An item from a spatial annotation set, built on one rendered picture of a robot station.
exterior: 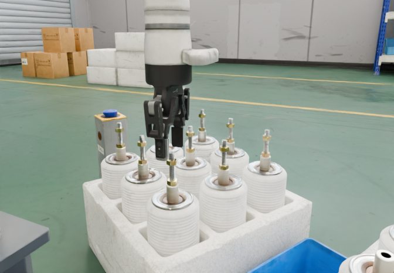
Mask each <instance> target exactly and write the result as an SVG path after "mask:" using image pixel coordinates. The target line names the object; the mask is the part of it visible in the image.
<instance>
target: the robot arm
mask: <svg viewBox="0 0 394 273"><path fill-rule="evenodd" d="M144 20H145V29H146V30H145V38H144V59H145V81H146V83H147V84H149V85H152V86H153V87H154V96H153V100H145V101H144V115H145V126H146V133H147V137H148V138H154V139H155V158H156V160H158V161H167V160H168V159H169V138H168V137H169V129H170V126H171V125H173V126H172V127H171V139H172V146H173V147H179V148H181V147H183V146H184V127H183V126H185V124H186V120H189V98H190V89H189V88H183V86H185V85H188V84H190V83H191V81H192V65H193V66H203V65H207V64H211V63H215V62H218V61H219V52H218V50H217V49H192V43H191V34H190V30H189V29H190V3H189V0H144ZM163 118H167V119H163ZM152 124H153V129H152ZM163 124H164V125H165V128H164V125H163Z"/></svg>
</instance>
